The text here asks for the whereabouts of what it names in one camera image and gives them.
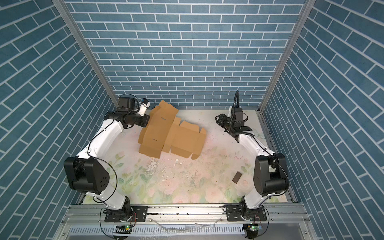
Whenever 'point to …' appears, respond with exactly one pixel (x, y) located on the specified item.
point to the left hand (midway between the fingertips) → (151, 118)
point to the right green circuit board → (255, 228)
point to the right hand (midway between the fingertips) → (218, 118)
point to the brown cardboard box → (162, 132)
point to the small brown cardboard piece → (237, 177)
